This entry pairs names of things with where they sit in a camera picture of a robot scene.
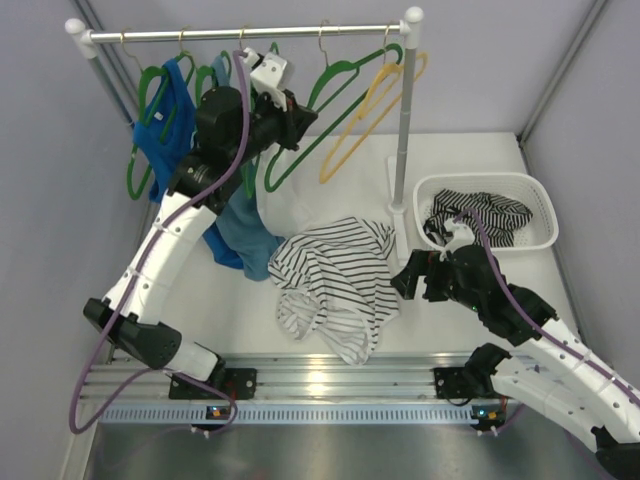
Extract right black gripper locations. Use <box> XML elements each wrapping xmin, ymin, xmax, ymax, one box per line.
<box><xmin>391</xmin><ymin>248</ymin><xmax>484</xmax><ymax>312</ymax></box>

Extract white black-striped tank top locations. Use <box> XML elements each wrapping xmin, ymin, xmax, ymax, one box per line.
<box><xmin>268</xmin><ymin>217</ymin><xmax>400</xmax><ymax>366</ymax></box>

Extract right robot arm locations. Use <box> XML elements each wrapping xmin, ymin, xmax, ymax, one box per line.
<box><xmin>391</xmin><ymin>245</ymin><xmax>639</xmax><ymax>479</ymax></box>

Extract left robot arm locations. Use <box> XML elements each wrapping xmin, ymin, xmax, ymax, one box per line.
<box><xmin>83</xmin><ymin>86</ymin><xmax>318</xmax><ymax>397</ymax></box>

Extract green hanger with white top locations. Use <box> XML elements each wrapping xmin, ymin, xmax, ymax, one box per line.
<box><xmin>239</xmin><ymin>33</ymin><xmax>280</xmax><ymax>199</ymax></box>

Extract yellow hanger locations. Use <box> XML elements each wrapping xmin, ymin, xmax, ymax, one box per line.
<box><xmin>318</xmin><ymin>49</ymin><xmax>429</xmax><ymax>184</ymax></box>

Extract green hanger with grey-blue top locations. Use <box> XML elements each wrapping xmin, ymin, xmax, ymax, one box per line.
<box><xmin>171</xmin><ymin>26</ymin><xmax>232</xmax><ymax>118</ymax></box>

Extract grey-blue tank top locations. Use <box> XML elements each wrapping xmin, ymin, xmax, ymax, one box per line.
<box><xmin>203</xmin><ymin>55</ymin><xmax>283</xmax><ymax>282</ymax></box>

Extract bright blue tank top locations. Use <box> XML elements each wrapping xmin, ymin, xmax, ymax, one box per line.
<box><xmin>132</xmin><ymin>58</ymin><xmax>245</xmax><ymax>271</ymax></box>

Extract green hanger with blue top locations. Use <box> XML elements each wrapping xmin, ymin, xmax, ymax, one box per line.
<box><xmin>120</xmin><ymin>25</ymin><xmax>196</xmax><ymax>200</ymax></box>

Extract black white-striped garment in basket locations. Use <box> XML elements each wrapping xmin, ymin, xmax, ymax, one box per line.
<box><xmin>423</xmin><ymin>189</ymin><xmax>533</xmax><ymax>248</ymax></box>

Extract white plastic laundry basket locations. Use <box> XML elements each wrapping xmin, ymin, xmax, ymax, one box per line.
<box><xmin>412</xmin><ymin>172</ymin><xmax>558</xmax><ymax>252</ymax></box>

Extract white and silver clothes rack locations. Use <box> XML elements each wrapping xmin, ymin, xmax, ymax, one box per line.
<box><xmin>65</xmin><ymin>6</ymin><xmax>424</xmax><ymax>263</ymax></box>

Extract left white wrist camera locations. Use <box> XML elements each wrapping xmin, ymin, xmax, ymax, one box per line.
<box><xmin>242</xmin><ymin>47</ymin><xmax>295</xmax><ymax>109</ymax></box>

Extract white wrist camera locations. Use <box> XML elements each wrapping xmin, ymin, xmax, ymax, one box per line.
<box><xmin>443</xmin><ymin>218</ymin><xmax>475</xmax><ymax>252</ymax></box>
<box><xmin>242</xmin><ymin>47</ymin><xmax>295</xmax><ymax>109</ymax></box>

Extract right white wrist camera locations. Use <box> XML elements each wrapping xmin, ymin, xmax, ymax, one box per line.
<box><xmin>443</xmin><ymin>218</ymin><xmax>475</xmax><ymax>252</ymax></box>

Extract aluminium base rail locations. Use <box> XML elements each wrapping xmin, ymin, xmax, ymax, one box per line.
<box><xmin>81</xmin><ymin>352</ymin><xmax>470</xmax><ymax>403</ymax></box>

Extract slotted grey cable duct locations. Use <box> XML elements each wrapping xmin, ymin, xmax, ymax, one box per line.
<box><xmin>101</xmin><ymin>404</ymin><xmax>504</xmax><ymax>426</ymax></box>

